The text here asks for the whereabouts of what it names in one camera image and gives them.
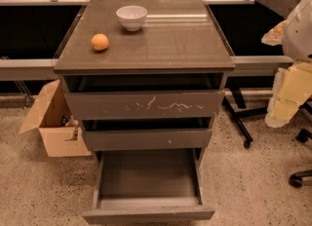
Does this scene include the open cardboard box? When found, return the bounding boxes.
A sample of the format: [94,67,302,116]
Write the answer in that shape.
[19,79,92,157]

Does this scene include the grey drawer cabinet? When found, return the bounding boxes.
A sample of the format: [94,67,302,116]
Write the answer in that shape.
[53,0,236,172]

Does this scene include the black office chair base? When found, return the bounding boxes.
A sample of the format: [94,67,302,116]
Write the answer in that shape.
[288,101,312,189]

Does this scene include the orange fruit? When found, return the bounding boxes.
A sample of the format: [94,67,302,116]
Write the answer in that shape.
[91,33,109,51]

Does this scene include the grey top drawer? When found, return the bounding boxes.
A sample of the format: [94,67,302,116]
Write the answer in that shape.
[63,73,226,121]

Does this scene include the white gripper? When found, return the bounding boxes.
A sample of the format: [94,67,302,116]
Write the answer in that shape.
[261,0,312,128]

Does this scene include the grey middle drawer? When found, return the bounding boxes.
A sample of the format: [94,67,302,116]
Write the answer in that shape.
[83,117,212,151]

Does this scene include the black side table stand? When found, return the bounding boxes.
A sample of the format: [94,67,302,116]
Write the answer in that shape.
[222,0,312,149]

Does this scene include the grey open bottom drawer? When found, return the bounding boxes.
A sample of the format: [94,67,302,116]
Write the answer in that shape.
[83,149,215,224]

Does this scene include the white ceramic bowl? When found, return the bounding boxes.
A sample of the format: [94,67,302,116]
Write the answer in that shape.
[116,5,147,31]

